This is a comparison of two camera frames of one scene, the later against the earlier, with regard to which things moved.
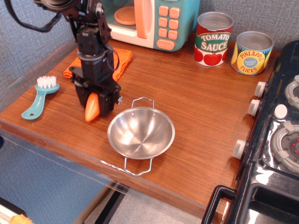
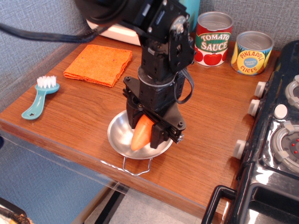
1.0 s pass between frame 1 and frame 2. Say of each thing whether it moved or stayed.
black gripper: moved
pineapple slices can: stayed
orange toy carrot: moved
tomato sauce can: stayed
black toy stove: stayed
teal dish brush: stayed
